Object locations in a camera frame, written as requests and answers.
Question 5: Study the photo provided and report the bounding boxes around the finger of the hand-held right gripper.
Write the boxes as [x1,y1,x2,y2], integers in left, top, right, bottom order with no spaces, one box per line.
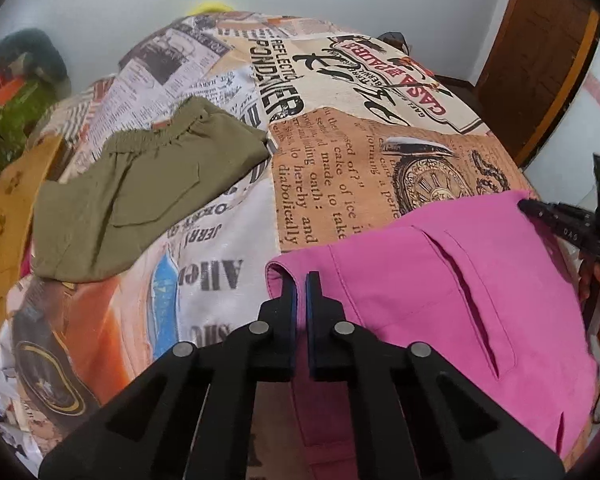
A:
[522,210,582,249]
[517,199,598,222]

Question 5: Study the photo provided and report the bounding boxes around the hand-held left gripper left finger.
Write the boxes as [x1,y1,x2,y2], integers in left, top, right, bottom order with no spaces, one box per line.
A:
[39,275,297,480]

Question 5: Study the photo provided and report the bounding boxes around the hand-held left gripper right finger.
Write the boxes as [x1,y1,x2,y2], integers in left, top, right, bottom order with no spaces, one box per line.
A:
[305,271,566,480]

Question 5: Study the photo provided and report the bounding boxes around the pink pants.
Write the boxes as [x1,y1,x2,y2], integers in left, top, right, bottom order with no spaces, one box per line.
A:
[265,190,600,480]

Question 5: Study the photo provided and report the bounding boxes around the olive green pants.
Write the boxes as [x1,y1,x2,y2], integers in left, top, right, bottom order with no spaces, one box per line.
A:
[30,96,272,283]

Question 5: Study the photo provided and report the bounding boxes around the brown wooden door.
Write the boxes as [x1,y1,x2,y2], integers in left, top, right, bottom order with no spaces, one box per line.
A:
[475,0,598,166]

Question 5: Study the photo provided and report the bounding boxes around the newspaper print bed sheet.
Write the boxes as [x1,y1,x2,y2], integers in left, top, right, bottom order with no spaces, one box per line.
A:
[0,10,596,480]

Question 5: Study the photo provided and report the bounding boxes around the grey blue backpack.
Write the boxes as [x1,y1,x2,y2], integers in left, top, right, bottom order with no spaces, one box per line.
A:
[377,31,411,57]

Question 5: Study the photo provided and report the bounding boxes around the green patterned bag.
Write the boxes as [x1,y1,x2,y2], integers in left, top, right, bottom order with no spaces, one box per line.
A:
[0,80,56,181]

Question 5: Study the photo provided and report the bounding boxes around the orange box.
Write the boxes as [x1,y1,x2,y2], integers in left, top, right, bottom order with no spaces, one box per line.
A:
[0,72,22,107]

